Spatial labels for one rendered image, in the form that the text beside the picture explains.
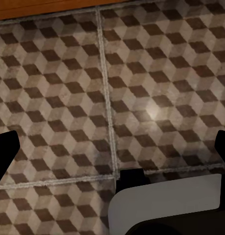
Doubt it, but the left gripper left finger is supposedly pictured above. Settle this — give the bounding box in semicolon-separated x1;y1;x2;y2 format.
0;130;20;180

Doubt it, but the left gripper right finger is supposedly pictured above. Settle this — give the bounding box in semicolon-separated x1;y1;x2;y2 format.
214;130;225;162

